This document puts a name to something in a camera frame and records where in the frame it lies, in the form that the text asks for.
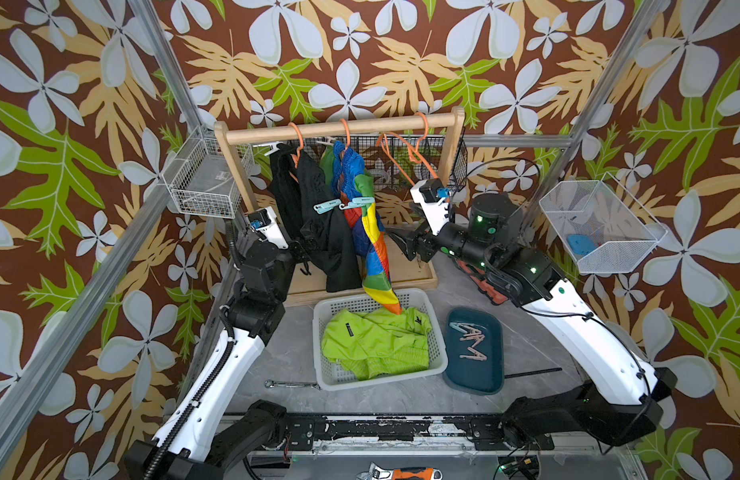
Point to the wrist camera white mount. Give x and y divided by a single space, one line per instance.
264 224
434 200

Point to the orange handled adjustable wrench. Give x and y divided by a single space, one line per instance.
376 472

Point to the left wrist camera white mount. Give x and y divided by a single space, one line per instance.
264 224

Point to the wooden clothes rack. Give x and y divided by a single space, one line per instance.
452 122

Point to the aluminium frame post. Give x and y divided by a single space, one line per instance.
638 28
104 287

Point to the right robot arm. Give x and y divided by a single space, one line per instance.
620 401

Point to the orange hanger of green shorts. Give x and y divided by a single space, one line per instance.
415 155

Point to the red plastic tool case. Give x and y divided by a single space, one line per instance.
478 277

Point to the aluminium frame post right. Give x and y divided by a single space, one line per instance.
638 28

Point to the white wire basket left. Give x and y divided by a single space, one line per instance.
210 176

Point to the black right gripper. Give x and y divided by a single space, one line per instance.
417 242

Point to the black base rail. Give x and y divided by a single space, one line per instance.
462 446

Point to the black wire basket back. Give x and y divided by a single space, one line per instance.
388 174

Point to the blue object in basket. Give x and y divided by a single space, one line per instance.
581 245

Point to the orange hanger of rainbow shorts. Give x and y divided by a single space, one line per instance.
344 122

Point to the black shorts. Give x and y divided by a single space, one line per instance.
298 185

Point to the white mesh basket right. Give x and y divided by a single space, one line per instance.
626 231

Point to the lime green shorts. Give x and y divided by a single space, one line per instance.
378 343

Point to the black rod on table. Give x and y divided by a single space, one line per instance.
533 373

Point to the aluminium frame post left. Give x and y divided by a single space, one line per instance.
104 287

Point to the small silver wrench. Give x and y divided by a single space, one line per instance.
271 384

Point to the mint clothespin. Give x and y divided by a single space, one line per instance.
327 206
358 202

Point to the dark teal tray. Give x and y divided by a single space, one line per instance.
475 377

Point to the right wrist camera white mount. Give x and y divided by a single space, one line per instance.
434 200

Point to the rainbow striped shorts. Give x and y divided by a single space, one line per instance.
350 180

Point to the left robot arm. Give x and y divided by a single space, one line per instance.
191 445

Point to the white plastic laundry basket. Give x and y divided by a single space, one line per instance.
333 377

